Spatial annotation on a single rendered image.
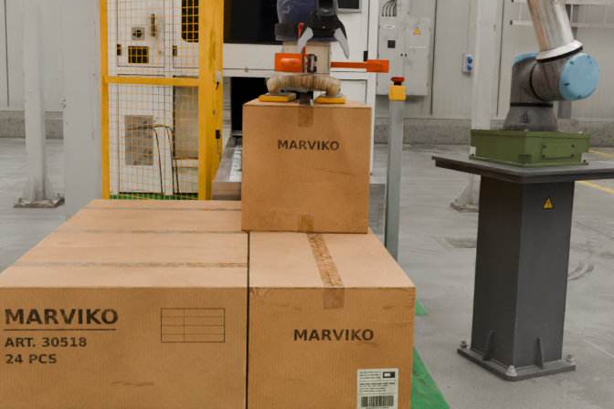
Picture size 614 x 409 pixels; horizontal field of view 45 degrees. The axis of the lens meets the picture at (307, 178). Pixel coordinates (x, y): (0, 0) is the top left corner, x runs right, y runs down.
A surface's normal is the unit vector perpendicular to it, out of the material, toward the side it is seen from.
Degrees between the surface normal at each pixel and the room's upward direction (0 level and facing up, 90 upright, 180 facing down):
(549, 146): 90
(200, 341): 90
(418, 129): 90
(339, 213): 90
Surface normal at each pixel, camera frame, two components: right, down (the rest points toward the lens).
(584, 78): 0.37, 0.16
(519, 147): -0.90, 0.04
